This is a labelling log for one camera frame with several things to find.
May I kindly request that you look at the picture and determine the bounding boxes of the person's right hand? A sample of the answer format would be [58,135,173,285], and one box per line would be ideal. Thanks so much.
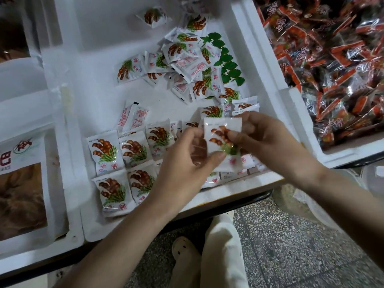
[225,111,326,188]

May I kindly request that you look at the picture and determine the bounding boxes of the person's left hand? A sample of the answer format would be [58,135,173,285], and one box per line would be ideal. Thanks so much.
[146,127,228,218]

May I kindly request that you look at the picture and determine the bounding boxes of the white printed snack packet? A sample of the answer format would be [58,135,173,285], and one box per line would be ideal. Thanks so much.
[203,117,244,157]

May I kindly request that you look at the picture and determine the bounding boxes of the pile of dark red packets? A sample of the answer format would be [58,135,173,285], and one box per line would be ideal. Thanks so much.
[255,0,384,148]

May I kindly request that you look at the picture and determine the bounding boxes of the pile of white printed packets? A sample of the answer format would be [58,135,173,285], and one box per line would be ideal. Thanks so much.
[86,0,268,218]

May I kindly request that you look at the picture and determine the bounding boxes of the person's right forearm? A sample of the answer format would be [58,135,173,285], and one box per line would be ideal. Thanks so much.
[303,165,384,268]

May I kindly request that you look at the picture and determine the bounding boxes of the person's left white shoe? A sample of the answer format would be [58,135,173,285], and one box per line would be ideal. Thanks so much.
[171,236,202,266]

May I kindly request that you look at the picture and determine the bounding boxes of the person's beige trousers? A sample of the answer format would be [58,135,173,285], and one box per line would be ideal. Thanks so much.
[168,211,250,288]

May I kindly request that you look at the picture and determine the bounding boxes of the clear round plastic tub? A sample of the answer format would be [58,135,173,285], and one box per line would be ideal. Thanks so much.
[273,168,368,233]

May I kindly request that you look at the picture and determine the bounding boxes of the green leaf-pattern sheet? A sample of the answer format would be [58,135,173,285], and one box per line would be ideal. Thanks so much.
[203,32,247,88]

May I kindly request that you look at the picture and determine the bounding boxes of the white red printed carton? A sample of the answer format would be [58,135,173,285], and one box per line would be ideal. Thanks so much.
[48,267,74,288]

